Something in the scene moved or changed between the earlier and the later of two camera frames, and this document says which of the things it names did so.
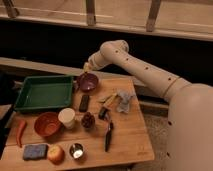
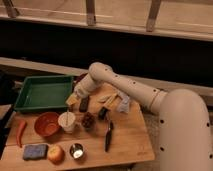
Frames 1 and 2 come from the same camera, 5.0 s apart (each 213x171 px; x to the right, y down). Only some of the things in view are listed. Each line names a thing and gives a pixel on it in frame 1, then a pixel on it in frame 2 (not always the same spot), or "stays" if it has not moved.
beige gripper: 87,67 -> 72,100
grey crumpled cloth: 124,105 stays
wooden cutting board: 104,126 stays
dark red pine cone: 88,120 stays
